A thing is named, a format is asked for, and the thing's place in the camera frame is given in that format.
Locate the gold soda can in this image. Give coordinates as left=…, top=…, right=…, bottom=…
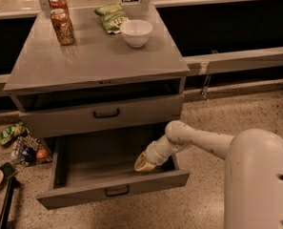
left=51, top=9, right=74, bottom=45

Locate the grey metal rail frame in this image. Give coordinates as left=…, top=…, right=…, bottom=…
left=0, top=0, right=283, bottom=113

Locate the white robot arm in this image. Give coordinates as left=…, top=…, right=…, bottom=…
left=134, top=120, right=283, bottom=229

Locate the red soda can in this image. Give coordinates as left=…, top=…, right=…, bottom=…
left=51, top=0, right=69, bottom=14

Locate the grey drawer cabinet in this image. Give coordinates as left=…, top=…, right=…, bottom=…
left=3, top=3, right=191, bottom=145

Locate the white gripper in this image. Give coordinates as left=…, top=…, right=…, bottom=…
left=134, top=141, right=172, bottom=172

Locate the blue can in basket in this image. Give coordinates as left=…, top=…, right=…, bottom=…
left=21, top=147, right=35, bottom=164

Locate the grey drawer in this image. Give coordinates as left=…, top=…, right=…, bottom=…
left=37, top=127, right=190, bottom=210
left=20, top=94, right=183, bottom=138

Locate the white bowl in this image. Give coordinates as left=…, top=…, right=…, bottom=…
left=120, top=20, right=153, bottom=48

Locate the green chip bag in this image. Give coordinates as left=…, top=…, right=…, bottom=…
left=94, top=4, right=129, bottom=34

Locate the grey top drawer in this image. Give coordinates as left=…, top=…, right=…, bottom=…
left=20, top=94, right=183, bottom=138

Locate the wire basket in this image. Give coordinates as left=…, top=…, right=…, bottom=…
left=10, top=135, right=52, bottom=167

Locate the orange fruit in basket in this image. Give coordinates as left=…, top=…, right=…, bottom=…
left=35, top=149, right=49, bottom=163

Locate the green sponge on floor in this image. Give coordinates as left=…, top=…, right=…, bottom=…
left=0, top=162, right=17, bottom=179

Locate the black stand on floor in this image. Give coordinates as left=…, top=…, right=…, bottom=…
left=0, top=177, right=19, bottom=229

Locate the green snack bag on floor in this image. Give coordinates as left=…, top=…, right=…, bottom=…
left=0, top=122, right=27, bottom=145

